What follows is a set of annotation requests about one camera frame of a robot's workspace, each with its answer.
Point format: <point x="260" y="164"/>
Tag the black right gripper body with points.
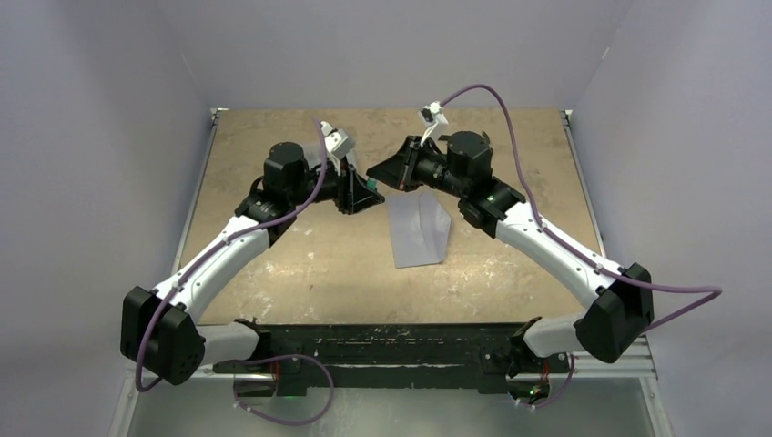
<point x="424" y="167"/>

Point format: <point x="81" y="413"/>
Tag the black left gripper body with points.
<point x="334" y="186"/>

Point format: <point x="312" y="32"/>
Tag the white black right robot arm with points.
<point x="618" y="302"/>

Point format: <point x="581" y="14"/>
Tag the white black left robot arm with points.
<point x="229" y="265"/>

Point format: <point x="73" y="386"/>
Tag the clear plastic screw box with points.
<point x="312" y="153"/>

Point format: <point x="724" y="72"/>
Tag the black handled hammer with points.
<point x="448" y="139"/>

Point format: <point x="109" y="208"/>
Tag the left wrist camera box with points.
<point x="338" y="142"/>

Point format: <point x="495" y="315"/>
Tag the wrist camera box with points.
<point x="338" y="142"/>
<point x="434" y="120"/>

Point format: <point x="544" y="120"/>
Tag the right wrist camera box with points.
<point x="434" y="120"/>

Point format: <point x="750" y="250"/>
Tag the black aluminium base frame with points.
<point x="476" y="356"/>

